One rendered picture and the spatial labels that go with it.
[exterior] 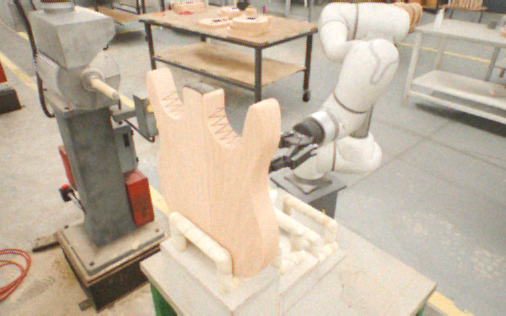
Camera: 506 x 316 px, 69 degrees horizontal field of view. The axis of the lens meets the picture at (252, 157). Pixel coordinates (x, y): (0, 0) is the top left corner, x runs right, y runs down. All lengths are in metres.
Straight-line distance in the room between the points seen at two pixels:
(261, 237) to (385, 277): 0.56
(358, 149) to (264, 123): 1.18
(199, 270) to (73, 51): 0.78
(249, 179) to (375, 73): 0.44
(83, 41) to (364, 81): 0.85
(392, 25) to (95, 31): 1.00
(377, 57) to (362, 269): 0.59
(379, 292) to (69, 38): 1.15
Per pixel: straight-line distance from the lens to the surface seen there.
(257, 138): 0.56
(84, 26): 1.31
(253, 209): 0.65
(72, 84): 1.63
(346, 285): 1.11
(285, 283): 0.96
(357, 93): 0.94
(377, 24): 1.48
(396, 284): 1.15
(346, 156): 1.72
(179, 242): 0.91
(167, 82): 0.78
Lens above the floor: 1.75
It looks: 31 degrees down
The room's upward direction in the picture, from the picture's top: straight up
